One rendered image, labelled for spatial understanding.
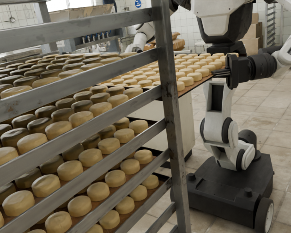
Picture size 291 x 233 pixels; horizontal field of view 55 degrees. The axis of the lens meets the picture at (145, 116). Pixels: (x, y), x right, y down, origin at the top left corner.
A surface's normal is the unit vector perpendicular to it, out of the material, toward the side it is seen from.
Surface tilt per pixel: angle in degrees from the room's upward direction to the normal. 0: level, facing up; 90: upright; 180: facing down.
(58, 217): 0
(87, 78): 90
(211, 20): 91
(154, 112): 90
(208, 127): 65
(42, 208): 90
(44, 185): 0
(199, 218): 0
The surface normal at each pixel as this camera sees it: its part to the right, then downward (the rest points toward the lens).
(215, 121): -0.59, -0.06
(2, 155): -0.14, -0.92
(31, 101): 0.79, 0.11
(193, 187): -0.52, -0.40
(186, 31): -0.59, 0.36
